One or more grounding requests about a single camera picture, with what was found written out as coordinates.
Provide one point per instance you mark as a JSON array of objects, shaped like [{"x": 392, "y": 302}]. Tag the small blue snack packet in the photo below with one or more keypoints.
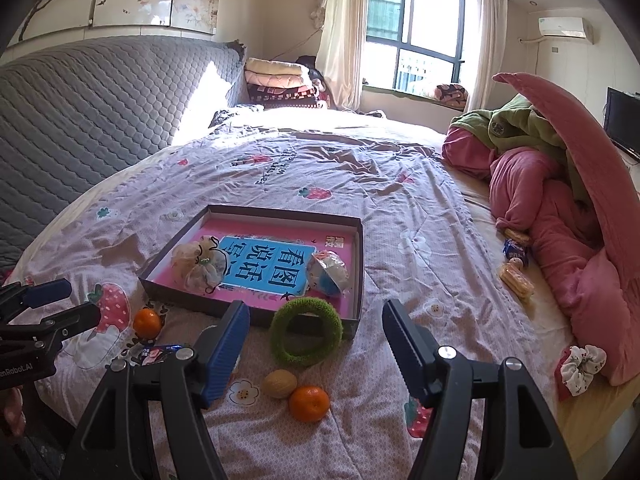
[{"x": 514, "y": 250}]

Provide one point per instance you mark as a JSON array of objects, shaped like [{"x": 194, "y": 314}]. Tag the shallow grey cardboard box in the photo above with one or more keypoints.
[{"x": 258, "y": 317}]

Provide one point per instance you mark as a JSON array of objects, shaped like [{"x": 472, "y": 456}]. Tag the floral cushion on windowsill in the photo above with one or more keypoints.
[{"x": 451, "y": 95}]

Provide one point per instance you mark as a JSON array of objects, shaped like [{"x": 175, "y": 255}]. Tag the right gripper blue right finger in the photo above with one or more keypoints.
[{"x": 415, "y": 351}]

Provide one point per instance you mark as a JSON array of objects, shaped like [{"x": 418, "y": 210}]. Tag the white wall air conditioner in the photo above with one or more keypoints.
[{"x": 565, "y": 27}]

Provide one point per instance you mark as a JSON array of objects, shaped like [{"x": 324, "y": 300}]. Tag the green blanket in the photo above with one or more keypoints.
[{"x": 518, "y": 124}]

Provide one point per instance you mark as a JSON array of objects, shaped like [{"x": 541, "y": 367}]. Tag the cream curtain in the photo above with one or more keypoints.
[
  {"x": 493, "y": 15},
  {"x": 340, "y": 50}
]

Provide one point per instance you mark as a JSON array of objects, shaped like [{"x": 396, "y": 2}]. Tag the yellow wrapped biscuit packet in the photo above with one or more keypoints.
[{"x": 516, "y": 281}]

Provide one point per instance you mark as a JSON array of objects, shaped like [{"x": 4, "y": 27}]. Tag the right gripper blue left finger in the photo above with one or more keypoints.
[{"x": 217, "y": 350}]

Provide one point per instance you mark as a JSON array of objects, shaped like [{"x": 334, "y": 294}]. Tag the white red scrunchie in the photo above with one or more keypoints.
[{"x": 576, "y": 369}]

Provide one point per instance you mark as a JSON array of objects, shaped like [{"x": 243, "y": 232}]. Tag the beige mesh drawstring pouch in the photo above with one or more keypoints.
[{"x": 199, "y": 267}]

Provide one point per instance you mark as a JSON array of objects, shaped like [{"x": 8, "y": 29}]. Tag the pink curved pillow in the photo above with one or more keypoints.
[{"x": 603, "y": 173}]

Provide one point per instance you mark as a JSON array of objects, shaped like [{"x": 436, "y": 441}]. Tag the pink and blue book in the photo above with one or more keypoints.
[{"x": 267, "y": 259}]

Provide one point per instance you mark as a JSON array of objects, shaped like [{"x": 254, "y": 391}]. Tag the white blue bowl toy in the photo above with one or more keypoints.
[{"x": 327, "y": 273}]

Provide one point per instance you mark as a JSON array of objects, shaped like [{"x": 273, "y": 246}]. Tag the orange tangerine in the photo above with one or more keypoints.
[
  {"x": 147, "y": 324},
  {"x": 308, "y": 404}
]

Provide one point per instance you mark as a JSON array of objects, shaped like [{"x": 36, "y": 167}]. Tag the orange wrapped snack bar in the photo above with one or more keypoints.
[{"x": 518, "y": 237}]

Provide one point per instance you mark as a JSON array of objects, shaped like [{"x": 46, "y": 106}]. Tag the black television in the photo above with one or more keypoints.
[{"x": 622, "y": 120}]

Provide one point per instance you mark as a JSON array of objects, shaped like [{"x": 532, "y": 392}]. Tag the blue Oreo snack packet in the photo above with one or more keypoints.
[{"x": 150, "y": 355}]

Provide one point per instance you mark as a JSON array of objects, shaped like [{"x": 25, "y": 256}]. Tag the stack of folded blankets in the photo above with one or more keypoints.
[{"x": 274, "y": 84}]

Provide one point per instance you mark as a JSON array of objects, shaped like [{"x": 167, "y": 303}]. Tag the person's left hand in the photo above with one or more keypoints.
[{"x": 12, "y": 410}]

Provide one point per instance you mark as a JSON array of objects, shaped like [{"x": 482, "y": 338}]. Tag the pink crumpled duvet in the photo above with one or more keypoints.
[{"x": 526, "y": 194}]

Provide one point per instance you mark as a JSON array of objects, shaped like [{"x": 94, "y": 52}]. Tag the tan walnut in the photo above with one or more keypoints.
[{"x": 279, "y": 384}]

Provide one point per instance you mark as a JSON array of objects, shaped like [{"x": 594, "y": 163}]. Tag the dark framed window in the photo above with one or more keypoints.
[{"x": 413, "y": 46}]

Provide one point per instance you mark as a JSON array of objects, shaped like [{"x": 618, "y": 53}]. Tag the grey quilted headboard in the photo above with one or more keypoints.
[{"x": 75, "y": 114}]

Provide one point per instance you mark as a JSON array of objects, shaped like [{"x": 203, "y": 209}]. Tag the cream right curtain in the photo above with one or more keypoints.
[{"x": 493, "y": 15}]

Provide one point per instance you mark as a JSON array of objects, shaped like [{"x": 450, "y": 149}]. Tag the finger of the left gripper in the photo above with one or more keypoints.
[
  {"x": 15, "y": 298},
  {"x": 75, "y": 319}
]

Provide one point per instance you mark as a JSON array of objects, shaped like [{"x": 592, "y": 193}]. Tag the cream left curtain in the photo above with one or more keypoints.
[{"x": 340, "y": 50}]

